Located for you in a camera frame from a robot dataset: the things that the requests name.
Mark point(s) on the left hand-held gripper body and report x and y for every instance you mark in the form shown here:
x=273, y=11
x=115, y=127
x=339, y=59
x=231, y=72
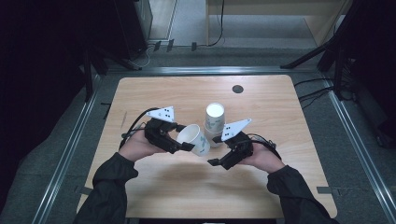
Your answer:
x=158, y=137

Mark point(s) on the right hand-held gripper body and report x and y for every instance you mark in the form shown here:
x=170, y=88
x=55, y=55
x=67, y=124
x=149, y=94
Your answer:
x=239, y=149

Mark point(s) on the single leaf-print paper cup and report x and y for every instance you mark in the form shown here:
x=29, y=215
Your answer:
x=190, y=135

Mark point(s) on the stack of white paper cups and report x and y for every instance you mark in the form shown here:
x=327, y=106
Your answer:
x=214, y=113

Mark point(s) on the person's left hand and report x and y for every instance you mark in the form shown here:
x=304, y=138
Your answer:
x=137, y=147

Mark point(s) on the person's right hand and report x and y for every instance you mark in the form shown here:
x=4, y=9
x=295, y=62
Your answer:
x=263, y=158

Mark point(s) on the black round table grommet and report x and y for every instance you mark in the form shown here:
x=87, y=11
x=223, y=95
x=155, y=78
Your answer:
x=237, y=89

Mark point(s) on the grey tape strip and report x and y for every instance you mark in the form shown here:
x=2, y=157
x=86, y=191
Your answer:
x=325, y=190
x=84, y=190

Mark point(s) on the black metal stand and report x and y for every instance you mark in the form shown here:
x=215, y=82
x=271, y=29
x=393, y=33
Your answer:
x=88, y=74

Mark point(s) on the dark cabinet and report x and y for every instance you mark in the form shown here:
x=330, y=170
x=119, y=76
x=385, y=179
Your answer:
x=130, y=25

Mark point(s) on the dark curtain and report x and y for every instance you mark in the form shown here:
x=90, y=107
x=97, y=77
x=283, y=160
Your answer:
x=376, y=62
x=37, y=77

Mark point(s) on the black tripod stand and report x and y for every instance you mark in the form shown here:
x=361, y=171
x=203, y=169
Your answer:
x=337, y=46

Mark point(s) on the light wooden desk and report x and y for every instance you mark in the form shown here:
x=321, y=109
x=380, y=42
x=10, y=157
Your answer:
x=317, y=21

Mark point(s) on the metal floor rail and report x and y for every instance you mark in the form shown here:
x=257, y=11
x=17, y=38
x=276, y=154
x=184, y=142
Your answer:
x=65, y=158
x=211, y=70
x=358, y=143

